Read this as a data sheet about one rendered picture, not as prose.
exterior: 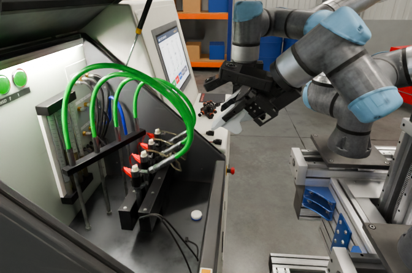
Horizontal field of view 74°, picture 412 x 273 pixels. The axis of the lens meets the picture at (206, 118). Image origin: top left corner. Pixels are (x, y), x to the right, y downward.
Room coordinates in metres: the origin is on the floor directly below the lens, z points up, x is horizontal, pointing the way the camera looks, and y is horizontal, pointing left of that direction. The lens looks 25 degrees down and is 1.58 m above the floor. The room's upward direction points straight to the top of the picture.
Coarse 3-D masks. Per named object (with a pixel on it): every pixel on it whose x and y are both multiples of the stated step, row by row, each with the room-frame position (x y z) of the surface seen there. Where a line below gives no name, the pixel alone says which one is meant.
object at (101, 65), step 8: (96, 64) 0.69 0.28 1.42; (104, 64) 0.68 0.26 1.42; (112, 64) 0.68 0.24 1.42; (120, 64) 0.68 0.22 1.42; (80, 72) 0.69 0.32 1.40; (136, 72) 0.67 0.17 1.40; (72, 80) 0.69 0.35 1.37; (152, 80) 0.67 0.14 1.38; (160, 88) 0.66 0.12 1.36; (64, 96) 0.70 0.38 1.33; (168, 96) 0.66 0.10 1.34; (64, 104) 0.70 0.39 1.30; (176, 104) 0.66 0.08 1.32; (64, 112) 0.70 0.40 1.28; (184, 112) 0.66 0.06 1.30; (64, 120) 0.70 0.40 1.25; (64, 128) 0.70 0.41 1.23; (192, 128) 0.66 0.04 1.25; (64, 136) 0.70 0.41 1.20; (192, 136) 0.65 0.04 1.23; (184, 152) 0.66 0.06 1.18
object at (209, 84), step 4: (216, 76) 0.78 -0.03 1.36; (208, 80) 0.76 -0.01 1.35; (212, 80) 0.75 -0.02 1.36; (216, 80) 0.75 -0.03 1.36; (220, 80) 0.75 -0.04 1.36; (224, 80) 0.75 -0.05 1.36; (204, 84) 0.76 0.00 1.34; (208, 84) 0.75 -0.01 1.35; (212, 84) 0.75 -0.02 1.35; (216, 84) 0.75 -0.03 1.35; (220, 84) 0.75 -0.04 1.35; (208, 88) 0.75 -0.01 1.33; (212, 88) 0.75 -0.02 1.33
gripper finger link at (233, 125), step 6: (228, 108) 0.57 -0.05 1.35; (222, 114) 0.57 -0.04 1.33; (240, 114) 0.56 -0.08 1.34; (216, 120) 0.57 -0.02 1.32; (222, 120) 0.55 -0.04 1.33; (228, 120) 0.56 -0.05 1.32; (234, 120) 0.56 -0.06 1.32; (216, 126) 0.56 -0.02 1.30; (222, 126) 0.56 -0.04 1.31; (228, 126) 0.56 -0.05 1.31; (234, 126) 0.56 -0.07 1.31; (240, 126) 0.56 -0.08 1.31; (234, 132) 0.56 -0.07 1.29
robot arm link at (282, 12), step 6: (270, 12) 0.78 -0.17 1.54; (276, 12) 0.79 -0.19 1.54; (282, 12) 0.77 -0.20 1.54; (288, 12) 0.75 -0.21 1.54; (270, 18) 0.77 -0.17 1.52; (276, 18) 0.77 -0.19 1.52; (282, 18) 0.75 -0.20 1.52; (270, 24) 0.76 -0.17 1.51; (276, 24) 0.77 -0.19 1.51; (282, 24) 0.75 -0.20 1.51; (270, 30) 0.77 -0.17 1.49; (276, 30) 0.77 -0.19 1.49; (282, 30) 0.75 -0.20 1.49; (264, 36) 0.79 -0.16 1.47; (276, 36) 0.80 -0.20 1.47; (282, 36) 0.77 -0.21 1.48
